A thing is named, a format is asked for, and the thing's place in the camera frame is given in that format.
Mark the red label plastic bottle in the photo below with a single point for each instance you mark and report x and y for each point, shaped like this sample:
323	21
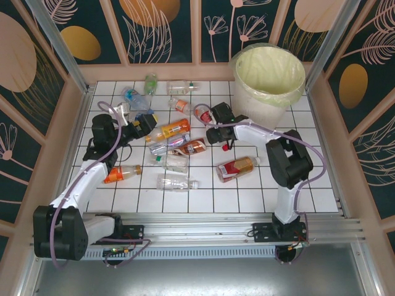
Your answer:
204	116

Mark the orange juice plastic bottle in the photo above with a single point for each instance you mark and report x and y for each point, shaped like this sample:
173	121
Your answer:
171	129

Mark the blue label water bottle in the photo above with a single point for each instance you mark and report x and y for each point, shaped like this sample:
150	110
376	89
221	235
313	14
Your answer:
134	98

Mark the orange cap plastic bottle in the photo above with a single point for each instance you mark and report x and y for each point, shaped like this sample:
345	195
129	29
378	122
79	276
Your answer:
180	105

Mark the green label plastic bottle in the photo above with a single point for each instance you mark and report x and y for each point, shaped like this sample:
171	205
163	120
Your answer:
150	84

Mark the clear bottle green cap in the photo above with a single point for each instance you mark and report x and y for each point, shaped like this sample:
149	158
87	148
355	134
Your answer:
180	87
172	162

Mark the brown label plastic bottle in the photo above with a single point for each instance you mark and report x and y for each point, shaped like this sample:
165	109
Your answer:
189	148

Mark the orange label brown cap bottle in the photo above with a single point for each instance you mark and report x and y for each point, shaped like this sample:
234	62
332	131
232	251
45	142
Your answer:
123	174

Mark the amber tea bottle red label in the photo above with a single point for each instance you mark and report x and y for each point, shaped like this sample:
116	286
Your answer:
237	168

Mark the clear bottle white cap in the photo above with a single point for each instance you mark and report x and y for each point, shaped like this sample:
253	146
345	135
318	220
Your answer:
176	183

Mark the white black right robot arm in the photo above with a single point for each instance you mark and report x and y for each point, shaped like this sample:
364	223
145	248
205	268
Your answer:
287	203

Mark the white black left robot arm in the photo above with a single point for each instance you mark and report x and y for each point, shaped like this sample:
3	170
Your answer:
83	185

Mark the cream plastic waste bin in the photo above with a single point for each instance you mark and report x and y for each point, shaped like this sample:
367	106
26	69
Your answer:
256	105

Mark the cream trash bin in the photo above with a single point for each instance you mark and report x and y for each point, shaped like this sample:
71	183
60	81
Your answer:
268	71

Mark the grey metal sheet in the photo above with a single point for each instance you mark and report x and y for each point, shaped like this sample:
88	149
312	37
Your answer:
200	277

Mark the aluminium side rail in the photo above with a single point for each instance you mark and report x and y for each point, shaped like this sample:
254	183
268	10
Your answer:
81	123
318	123

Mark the aluminium corner post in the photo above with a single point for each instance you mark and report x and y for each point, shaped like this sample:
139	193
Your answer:
327	46
61	52

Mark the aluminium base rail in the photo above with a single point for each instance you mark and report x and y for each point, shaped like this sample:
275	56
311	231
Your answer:
200	226

